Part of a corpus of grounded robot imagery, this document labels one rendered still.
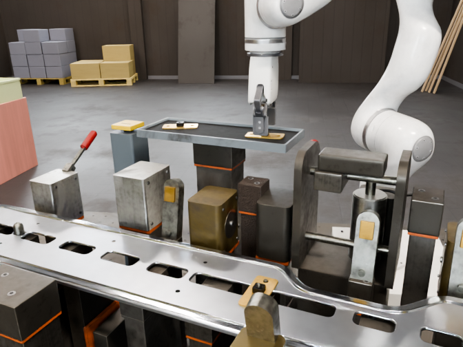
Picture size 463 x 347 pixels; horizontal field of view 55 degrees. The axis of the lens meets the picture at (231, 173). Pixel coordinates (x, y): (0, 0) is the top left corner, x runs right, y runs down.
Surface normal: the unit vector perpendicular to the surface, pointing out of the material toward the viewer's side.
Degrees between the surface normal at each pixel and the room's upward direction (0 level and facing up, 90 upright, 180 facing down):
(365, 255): 78
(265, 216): 90
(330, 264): 0
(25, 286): 0
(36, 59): 90
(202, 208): 90
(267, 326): 102
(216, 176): 90
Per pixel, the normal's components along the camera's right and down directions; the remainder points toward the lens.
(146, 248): -0.02, -0.94
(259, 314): -0.40, 0.50
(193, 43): -0.15, 0.11
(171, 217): -0.41, 0.11
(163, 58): -0.15, 0.34
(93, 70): 0.09, 0.34
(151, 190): 0.91, 0.12
